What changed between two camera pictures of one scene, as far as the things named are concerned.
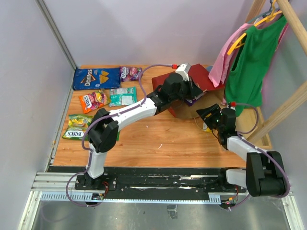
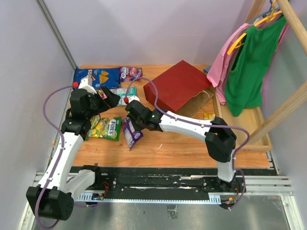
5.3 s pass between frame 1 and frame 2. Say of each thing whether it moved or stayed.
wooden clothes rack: stayed
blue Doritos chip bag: stayed
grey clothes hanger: stayed
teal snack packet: stayed
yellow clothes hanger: stayed
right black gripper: moved
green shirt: stayed
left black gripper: moved
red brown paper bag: moved
